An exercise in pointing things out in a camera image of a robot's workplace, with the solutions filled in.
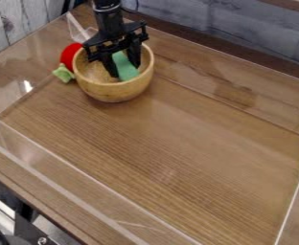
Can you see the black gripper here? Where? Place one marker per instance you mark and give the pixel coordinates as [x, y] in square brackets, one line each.
[101, 45]

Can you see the green rectangular stick block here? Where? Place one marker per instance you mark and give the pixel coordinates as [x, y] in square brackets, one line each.
[127, 71]

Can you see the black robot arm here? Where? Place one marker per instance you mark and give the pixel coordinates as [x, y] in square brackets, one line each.
[108, 14]

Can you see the brown wooden bowl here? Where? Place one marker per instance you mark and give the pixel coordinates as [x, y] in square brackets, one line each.
[104, 88]

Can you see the red plush tomato toy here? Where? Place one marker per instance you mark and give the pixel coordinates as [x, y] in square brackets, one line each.
[64, 72]

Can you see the clear acrylic table barrier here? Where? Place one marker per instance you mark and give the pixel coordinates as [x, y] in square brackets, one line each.
[155, 176]

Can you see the clear acrylic corner bracket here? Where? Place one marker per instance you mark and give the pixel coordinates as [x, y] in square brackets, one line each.
[78, 34]

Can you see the black table clamp mount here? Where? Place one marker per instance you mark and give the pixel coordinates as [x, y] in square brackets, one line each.
[25, 229]

